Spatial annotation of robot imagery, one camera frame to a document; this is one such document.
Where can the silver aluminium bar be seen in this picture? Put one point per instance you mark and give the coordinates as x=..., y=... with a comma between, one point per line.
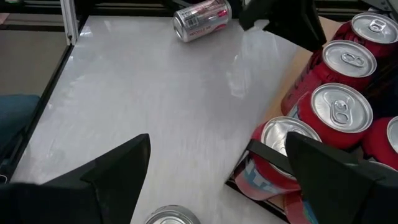
x=69, y=21

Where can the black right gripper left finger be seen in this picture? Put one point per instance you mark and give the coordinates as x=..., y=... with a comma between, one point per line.
x=121, y=186

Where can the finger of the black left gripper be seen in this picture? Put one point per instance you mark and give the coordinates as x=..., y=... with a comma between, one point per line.
x=255, y=12
x=298, y=21

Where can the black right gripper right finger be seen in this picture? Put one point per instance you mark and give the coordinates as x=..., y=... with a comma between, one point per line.
x=342, y=196

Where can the person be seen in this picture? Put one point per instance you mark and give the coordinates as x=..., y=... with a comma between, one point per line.
x=15, y=115

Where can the silver Diet Coke can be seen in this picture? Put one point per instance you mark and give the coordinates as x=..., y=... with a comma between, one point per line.
x=172, y=216

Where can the red silver slim can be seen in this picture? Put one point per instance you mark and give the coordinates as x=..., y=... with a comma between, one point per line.
x=202, y=20

